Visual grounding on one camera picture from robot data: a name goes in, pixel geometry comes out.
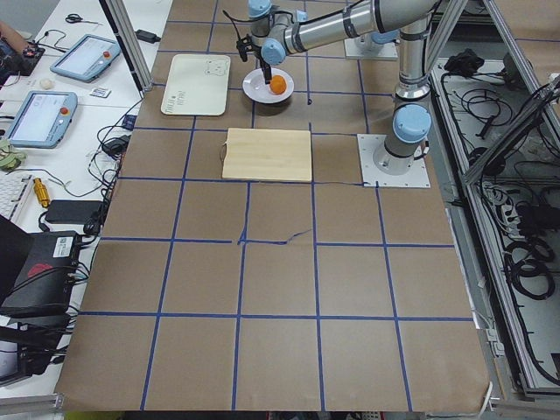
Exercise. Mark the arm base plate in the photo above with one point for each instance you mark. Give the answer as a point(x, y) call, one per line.
point(380, 169)
point(358, 49)

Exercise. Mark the gold metal cylinder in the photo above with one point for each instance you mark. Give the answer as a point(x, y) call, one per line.
point(41, 193)

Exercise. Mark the person forearm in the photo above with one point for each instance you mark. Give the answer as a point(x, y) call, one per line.
point(13, 38)

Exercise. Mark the black flat power brick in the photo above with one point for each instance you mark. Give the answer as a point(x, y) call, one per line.
point(66, 211)

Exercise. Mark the lower blue teach pendant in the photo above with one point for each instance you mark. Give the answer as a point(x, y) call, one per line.
point(43, 119)

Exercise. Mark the upper blue teach pendant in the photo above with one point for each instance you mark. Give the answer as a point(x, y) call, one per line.
point(87, 59)

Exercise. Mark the black computer box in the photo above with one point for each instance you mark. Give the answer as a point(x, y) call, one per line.
point(37, 272)

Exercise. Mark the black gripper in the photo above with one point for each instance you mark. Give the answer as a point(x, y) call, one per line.
point(265, 70)

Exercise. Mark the small printed card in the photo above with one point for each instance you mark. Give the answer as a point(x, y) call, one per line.
point(100, 92)

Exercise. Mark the orange fruit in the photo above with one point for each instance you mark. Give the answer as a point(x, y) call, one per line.
point(278, 84)

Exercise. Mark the white keyboard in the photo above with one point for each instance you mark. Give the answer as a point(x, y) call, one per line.
point(15, 189)

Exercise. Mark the small white ball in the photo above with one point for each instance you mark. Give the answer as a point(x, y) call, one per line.
point(46, 84)

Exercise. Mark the aluminium frame post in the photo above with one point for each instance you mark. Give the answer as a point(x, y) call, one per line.
point(121, 26)

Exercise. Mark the blue teach pendant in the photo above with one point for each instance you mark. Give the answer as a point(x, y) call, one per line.
point(43, 119)
point(87, 59)

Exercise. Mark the cream bear tray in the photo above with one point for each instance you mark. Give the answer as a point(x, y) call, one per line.
point(197, 85)

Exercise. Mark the white round plate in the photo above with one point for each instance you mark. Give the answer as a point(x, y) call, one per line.
point(254, 87)

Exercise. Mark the black power adapter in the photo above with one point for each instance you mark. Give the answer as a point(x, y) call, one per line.
point(147, 36)

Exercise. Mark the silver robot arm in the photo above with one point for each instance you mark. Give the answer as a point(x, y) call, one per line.
point(412, 39)
point(296, 35)

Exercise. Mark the black cloth bundle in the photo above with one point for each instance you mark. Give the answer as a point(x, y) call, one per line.
point(466, 63)

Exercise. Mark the wooden cutting board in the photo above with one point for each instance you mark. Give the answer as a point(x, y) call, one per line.
point(268, 155)

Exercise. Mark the black scissors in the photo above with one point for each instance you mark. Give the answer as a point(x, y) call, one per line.
point(74, 18)

